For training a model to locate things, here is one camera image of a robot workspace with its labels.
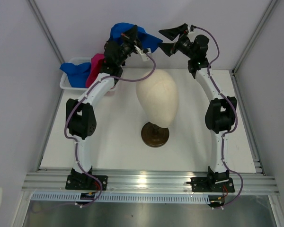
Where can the pink baseball cap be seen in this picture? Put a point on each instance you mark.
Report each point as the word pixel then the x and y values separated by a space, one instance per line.
pixel 96 64

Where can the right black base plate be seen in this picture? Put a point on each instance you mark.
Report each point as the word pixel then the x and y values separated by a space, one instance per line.
pixel 207 184

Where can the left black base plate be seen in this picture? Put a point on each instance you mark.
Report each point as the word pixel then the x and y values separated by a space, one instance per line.
pixel 86 183

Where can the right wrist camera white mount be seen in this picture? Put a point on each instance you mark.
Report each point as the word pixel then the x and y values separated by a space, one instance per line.
pixel 191 30

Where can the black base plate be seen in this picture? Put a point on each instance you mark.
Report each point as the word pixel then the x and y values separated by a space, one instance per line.
pixel 207 184
pixel 86 183

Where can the white plastic basket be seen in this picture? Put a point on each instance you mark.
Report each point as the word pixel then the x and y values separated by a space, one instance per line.
pixel 64 83

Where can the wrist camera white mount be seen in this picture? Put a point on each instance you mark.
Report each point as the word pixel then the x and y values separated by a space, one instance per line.
pixel 191 30
pixel 144 54

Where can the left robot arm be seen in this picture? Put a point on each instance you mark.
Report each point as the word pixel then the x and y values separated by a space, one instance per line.
pixel 80 117

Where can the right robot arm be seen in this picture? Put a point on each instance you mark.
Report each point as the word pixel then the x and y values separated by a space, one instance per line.
pixel 221 117

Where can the blue baseball cap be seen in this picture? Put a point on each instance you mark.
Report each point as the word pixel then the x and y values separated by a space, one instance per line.
pixel 147 40

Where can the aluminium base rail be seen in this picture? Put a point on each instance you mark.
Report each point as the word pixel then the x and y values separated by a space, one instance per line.
pixel 158 182

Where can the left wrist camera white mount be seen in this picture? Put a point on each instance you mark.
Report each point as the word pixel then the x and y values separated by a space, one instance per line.
pixel 144 54

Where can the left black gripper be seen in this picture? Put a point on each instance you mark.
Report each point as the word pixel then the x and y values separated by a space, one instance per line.
pixel 131 37

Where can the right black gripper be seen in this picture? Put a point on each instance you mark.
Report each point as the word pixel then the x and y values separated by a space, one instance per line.
pixel 168 48

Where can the white slotted cable duct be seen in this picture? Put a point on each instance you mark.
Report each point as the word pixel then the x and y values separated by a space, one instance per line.
pixel 122 197

